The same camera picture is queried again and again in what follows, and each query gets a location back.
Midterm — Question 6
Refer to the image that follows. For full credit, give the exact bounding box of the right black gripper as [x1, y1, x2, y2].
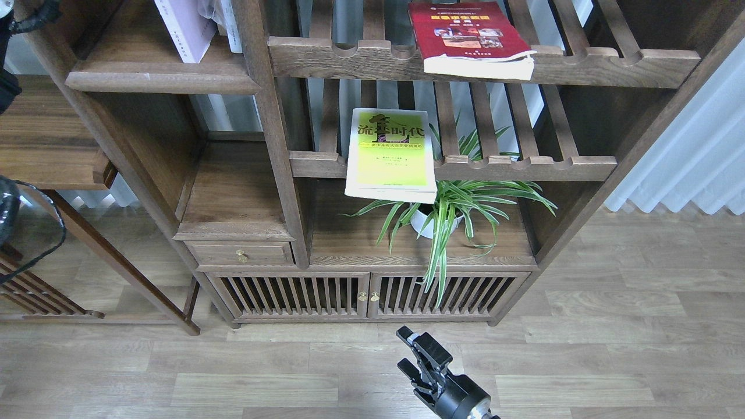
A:
[396, 326, 495, 418]

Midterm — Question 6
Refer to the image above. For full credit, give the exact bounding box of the yellow green paperback book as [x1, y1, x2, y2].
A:
[344, 107, 437, 204]

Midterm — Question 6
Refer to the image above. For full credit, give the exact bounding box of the white lavender paperback book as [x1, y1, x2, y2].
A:
[154, 1, 217, 63]

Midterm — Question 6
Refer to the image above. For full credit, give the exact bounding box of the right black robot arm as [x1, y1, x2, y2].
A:
[396, 326, 498, 418]

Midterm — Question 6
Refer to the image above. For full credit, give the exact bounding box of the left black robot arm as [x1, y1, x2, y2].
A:
[1, 1, 67, 284]

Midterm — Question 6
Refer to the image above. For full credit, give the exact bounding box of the white object on upper shelf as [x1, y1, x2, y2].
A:
[197, 1, 243, 54]

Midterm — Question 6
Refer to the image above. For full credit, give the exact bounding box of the right slatted cabinet door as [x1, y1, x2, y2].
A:
[367, 272, 529, 321]

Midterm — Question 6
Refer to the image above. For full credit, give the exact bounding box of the white plant pot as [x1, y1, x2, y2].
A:
[409, 203, 440, 239]

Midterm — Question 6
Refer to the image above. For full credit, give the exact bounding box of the green spider plant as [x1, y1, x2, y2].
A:
[343, 116, 558, 306]

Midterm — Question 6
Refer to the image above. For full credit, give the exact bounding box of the dark wooden bookshelf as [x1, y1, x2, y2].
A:
[26, 1, 743, 326]

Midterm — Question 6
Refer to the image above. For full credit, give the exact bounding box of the small wooden drawer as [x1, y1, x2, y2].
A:
[185, 240, 295, 266]

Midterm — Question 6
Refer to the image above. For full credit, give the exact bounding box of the red paperback book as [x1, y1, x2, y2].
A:
[408, 2, 535, 80]

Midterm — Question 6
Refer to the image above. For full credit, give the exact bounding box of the white curtain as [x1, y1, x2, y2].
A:
[605, 42, 744, 215]

